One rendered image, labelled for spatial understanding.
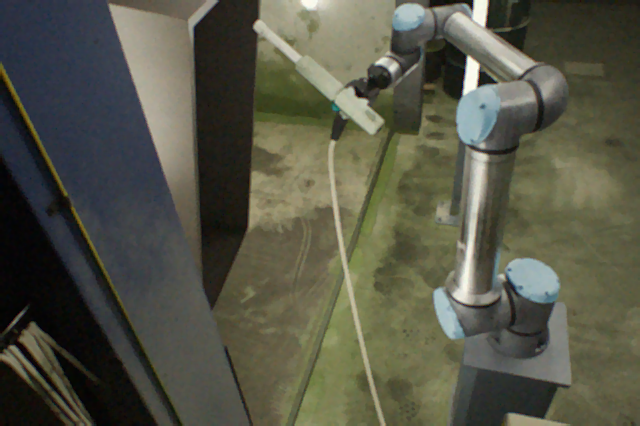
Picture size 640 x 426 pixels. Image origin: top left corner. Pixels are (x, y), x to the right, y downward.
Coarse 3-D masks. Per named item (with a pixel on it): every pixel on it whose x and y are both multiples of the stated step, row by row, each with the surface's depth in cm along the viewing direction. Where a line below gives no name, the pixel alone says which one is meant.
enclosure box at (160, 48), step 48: (144, 0) 112; (192, 0) 116; (240, 0) 164; (144, 48) 114; (192, 48) 114; (240, 48) 176; (144, 96) 123; (192, 96) 121; (240, 96) 188; (192, 144) 130; (240, 144) 203; (192, 192) 141; (240, 192) 220; (192, 240) 154; (240, 240) 227
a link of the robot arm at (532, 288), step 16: (512, 272) 144; (528, 272) 144; (544, 272) 144; (512, 288) 142; (528, 288) 139; (544, 288) 139; (512, 304) 140; (528, 304) 141; (544, 304) 140; (512, 320) 142; (528, 320) 144; (544, 320) 146
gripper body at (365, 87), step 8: (384, 72) 156; (360, 80) 154; (368, 80) 154; (384, 80) 158; (360, 88) 152; (368, 88) 153; (376, 88) 154; (384, 88) 160; (360, 96) 154; (368, 96) 152; (376, 96) 156
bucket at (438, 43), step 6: (432, 42) 423; (438, 42) 420; (444, 42) 411; (432, 48) 426; (438, 48) 422; (426, 54) 403; (432, 54) 404; (438, 54) 406; (426, 60) 408; (432, 60) 408; (438, 60) 411; (426, 66) 412; (432, 66) 412; (438, 66) 416; (426, 72) 416; (432, 72) 416; (438, 72) 422; (426, 78) 420; (432, 78) 421
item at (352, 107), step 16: (272, 32) 151; (288, 48) 149; (304, 64) 147; (320, 80) 146; (336, 80) 147; (336, 96) 145; (352, 96) 145; (352, 112) 144; (368, 112) 143; (336, 128) 157; (368, 128) 144
